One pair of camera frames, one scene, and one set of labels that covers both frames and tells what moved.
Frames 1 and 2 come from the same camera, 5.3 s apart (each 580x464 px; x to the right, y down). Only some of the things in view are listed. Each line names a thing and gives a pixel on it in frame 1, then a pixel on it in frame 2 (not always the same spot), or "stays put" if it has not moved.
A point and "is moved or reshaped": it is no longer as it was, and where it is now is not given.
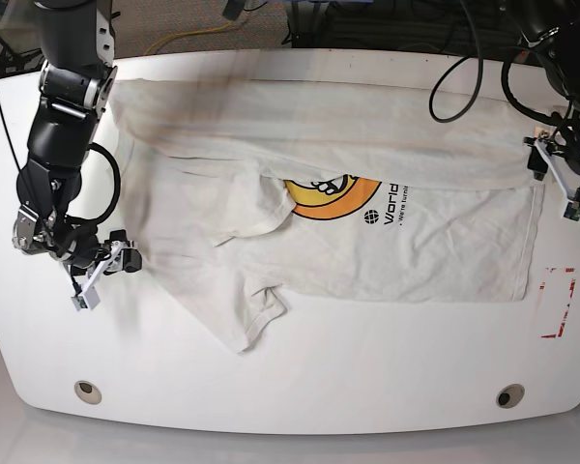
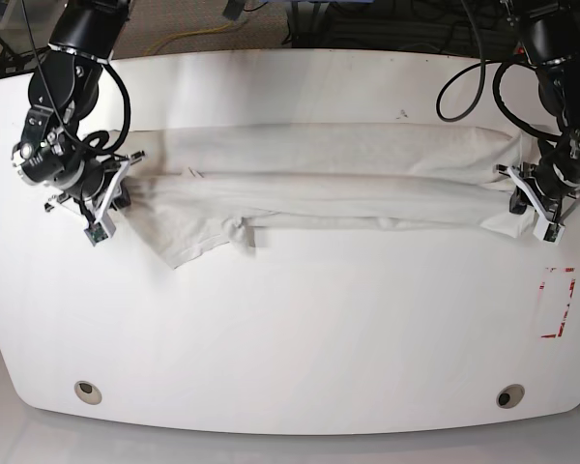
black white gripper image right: [571, 151] -> [556, 183]
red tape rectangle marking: [573, 283] stays put
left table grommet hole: [88, 391] stays put
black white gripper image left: [91, 256] -> [93, 181]
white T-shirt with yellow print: [239, 192] is moved or reshaped
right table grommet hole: [509, 395] stays put
